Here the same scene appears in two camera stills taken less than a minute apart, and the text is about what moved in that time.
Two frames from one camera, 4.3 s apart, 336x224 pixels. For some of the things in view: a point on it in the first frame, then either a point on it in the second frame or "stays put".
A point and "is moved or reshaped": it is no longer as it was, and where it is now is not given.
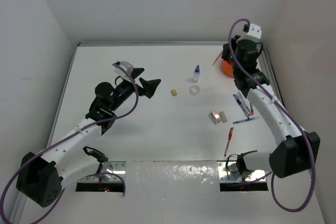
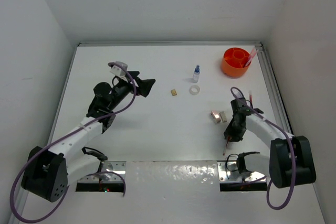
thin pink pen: x=217 y=58 is moved or reshaped
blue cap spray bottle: x=196 y=74 stays put
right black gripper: x=225 y=51 → x=235 y=137
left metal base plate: x=118 y=168 stays put
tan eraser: x=174 y=92 stays put
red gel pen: x=229 y=136 stays put
